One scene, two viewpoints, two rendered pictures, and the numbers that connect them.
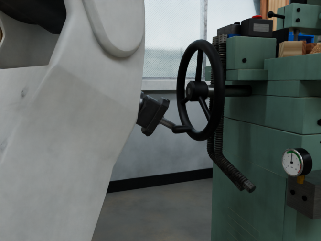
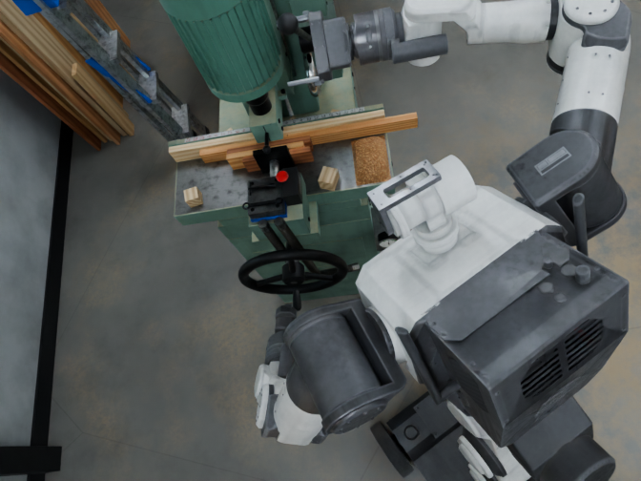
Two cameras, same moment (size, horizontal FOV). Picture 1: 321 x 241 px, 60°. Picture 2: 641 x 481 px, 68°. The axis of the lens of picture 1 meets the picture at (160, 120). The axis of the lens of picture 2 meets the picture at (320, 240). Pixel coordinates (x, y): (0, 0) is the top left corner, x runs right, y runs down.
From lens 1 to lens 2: 124 cm
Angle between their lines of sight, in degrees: 68
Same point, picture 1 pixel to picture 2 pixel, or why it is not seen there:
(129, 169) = (26, 352)
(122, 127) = not seen: hidden behind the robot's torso
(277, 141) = (344, 227)
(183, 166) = (41, 255)
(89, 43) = not seen: hidden behind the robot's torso
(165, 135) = not seen: outside the picture
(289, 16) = (275, 132)
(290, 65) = (345, 194)
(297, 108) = (362, 210)
